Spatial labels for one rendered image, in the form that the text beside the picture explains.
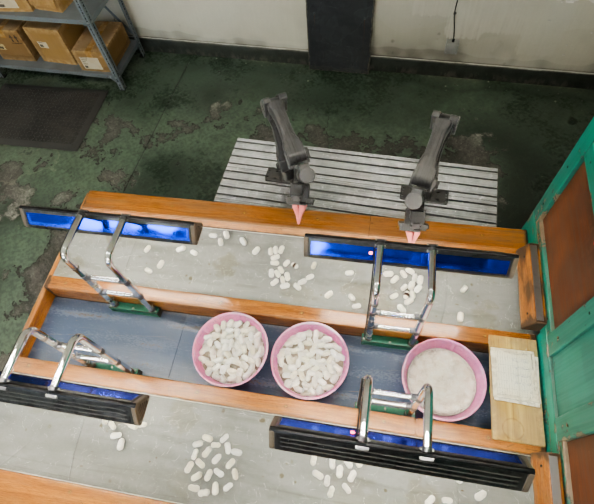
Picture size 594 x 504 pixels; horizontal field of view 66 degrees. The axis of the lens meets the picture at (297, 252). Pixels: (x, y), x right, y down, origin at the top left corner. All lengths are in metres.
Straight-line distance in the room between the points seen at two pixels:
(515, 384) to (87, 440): 1.39
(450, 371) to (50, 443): 1.34
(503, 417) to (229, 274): 1.05
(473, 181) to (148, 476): 1.67
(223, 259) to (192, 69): 2.28
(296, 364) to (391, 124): 2.04
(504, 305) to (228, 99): 2.46
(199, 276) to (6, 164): 2.26
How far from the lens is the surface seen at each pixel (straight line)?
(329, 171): 2.10
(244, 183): 2.11
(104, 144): 3.54
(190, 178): 3.10
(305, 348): 1.65
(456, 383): 1.65
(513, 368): 1.67
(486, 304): 1.77
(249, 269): 1.78
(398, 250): 1.39
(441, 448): 1.25
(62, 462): 1.80
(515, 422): 1.63
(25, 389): 1.47
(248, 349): 1.67
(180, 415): 1.66
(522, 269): 1.77
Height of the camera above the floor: 2.30
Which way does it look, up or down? 60 degrees down
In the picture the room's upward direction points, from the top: 9 degrees counter-clockwise
